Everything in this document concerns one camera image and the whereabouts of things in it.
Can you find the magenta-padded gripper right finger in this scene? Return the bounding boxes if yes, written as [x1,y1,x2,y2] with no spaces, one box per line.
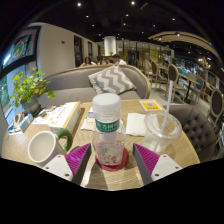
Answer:
[131,142,184,186]

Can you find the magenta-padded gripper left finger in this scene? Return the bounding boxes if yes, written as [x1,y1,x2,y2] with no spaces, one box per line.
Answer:
[41,142,93,186]

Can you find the clear plastic water bottle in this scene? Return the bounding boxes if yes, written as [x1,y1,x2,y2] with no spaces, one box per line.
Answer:
[91,92,127,167]

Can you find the clear plastic cup with straw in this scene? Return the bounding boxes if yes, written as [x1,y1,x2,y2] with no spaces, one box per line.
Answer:
[142,79,184,156]

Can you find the flat round red coaster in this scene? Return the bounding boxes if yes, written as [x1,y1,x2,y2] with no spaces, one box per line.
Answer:
[94,146,130,173]

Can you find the white paper napkin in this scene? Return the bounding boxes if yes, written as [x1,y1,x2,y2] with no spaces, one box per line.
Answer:
[125,112,148,137]

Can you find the white box with orange edge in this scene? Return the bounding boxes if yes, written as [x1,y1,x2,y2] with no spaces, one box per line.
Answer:
[49,101,82,134]

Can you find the white and blue packet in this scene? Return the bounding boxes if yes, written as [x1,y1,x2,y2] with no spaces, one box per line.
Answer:
[87,106,96,119]

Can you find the white printed leaflet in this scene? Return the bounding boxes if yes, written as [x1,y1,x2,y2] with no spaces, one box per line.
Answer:
[32,105,59,127]

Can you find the yellow square card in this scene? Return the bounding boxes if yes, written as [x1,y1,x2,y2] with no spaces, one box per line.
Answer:
[138,99,165,112]

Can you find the grey tufted armchair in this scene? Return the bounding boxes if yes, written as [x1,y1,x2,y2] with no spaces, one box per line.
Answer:
[165,103,218,163]

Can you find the small light blue box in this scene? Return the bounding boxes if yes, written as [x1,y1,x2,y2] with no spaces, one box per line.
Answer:
[17,112,34,134]

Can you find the grey curved sofa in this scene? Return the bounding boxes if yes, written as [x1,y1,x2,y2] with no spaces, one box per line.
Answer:
[37,63,152,108]

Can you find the grey chevron cushion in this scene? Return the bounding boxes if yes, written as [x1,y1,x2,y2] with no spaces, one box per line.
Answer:
[87,65,137,96]

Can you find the group of wooden chairs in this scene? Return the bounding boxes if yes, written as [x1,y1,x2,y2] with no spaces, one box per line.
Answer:
[143,57,224,118]

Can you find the green potted plant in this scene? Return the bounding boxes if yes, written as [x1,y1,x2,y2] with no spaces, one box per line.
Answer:
[9,67,57,118]

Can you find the person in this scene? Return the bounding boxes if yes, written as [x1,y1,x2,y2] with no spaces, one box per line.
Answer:
[79,56,98,68]
[111,53,128,66]

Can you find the white round column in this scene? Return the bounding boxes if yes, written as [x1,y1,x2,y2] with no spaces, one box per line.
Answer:
[103,35,117,57]

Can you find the dark-framed decorated window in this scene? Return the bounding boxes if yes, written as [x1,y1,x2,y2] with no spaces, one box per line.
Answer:
[0,25,42,118]

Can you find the group of ceiling lights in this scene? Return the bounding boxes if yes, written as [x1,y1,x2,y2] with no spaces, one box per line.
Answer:
[74,1,181,38]

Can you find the white mug with green handle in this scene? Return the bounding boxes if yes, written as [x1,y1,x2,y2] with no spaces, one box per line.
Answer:
[27,128,74,168]

